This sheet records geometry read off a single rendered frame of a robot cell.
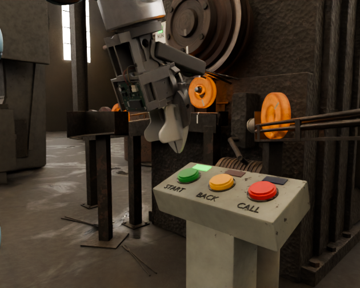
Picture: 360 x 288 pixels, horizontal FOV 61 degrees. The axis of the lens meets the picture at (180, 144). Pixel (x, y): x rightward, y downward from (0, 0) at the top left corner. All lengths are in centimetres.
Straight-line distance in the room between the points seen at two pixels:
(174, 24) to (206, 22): 21
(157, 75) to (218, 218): 23
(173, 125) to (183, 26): 101
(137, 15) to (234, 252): 36
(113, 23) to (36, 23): 353
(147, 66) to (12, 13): 345
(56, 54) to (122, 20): 1168
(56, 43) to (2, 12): 842
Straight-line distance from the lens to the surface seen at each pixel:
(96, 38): 1299
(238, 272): 51
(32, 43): 390
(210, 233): 50
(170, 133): 48
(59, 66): 1209
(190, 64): 52
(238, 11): 139
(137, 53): 45
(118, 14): 45
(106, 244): 176
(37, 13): 401
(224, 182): 49
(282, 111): 99
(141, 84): 43
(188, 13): 145
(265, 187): 46
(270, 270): 68
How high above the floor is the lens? 72
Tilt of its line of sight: 6 degrees down
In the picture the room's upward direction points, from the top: straight up
